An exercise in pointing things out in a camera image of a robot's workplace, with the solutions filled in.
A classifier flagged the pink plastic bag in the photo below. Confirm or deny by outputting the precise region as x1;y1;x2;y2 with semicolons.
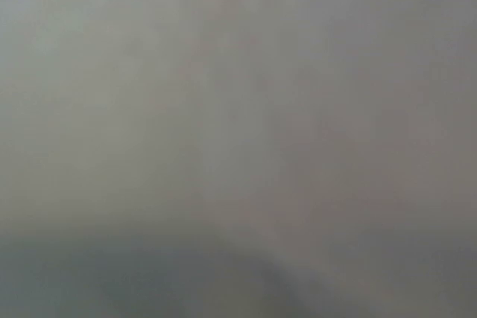
1;0;476;317

